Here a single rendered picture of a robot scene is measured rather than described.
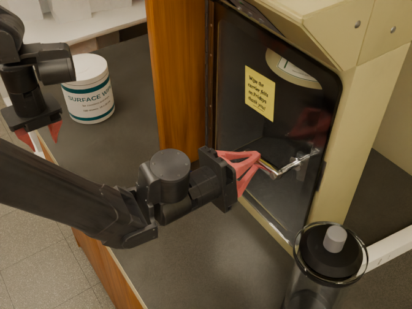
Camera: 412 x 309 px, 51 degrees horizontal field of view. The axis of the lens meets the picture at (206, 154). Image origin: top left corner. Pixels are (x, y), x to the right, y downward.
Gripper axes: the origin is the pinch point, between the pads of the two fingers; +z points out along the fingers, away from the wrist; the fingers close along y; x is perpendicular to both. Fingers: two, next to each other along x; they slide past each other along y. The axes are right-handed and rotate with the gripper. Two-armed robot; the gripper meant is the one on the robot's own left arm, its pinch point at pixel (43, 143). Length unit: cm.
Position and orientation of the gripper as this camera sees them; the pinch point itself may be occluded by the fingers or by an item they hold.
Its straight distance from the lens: 95.8
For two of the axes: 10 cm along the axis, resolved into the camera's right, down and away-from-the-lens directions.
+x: -5.7, -5.8, 5.9
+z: 0.0, 7.1, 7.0
